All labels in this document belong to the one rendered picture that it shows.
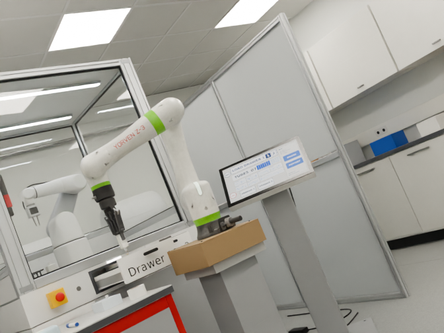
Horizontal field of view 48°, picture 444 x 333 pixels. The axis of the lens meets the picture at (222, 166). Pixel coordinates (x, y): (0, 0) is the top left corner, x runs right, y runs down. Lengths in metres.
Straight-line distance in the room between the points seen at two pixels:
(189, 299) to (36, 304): 0.79
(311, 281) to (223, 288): 0.89
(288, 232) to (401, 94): 2.89
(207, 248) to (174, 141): 0.61
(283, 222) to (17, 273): 1.43
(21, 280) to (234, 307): 0.94
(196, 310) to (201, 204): 0.75
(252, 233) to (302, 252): 0.79
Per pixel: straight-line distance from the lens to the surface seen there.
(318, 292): 2.95
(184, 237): 2.75
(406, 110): 5.47
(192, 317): 2.73
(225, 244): 2.09
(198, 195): 2.20
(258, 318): 2.22
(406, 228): 4.97
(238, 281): 2.18
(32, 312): 2.41
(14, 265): 2.41
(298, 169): 2.82
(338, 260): 3.78
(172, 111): 2.25
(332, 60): 5.46
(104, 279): 2.41
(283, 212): 2.90
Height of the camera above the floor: 0.91
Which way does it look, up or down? 6 degrees up
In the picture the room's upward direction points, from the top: 23 degrees counter-clockwise
